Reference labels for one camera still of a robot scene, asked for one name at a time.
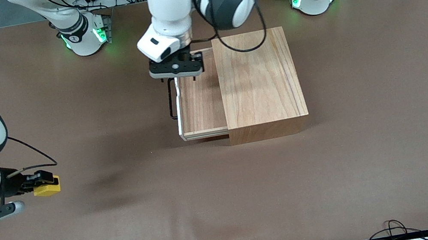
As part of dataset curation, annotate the wooden drawer with white front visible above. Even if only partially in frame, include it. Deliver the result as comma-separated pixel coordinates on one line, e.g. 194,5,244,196
165,46,230,143

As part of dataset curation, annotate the light wooden drawer cabinet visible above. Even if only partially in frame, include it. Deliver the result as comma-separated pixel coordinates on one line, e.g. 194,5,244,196
210,24,312,147

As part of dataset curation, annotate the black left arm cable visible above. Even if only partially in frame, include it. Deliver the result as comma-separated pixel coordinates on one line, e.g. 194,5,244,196
183,0,306,62

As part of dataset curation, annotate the brown table cover mat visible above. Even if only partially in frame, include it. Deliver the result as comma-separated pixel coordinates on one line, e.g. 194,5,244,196
0,0,428,240

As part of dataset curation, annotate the yellow cube block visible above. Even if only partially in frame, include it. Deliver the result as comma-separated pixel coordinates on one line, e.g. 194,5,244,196
31,174,62,199

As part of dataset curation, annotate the black metal drawer handle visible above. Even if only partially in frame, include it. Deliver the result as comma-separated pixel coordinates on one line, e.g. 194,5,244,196
164,76,180,120

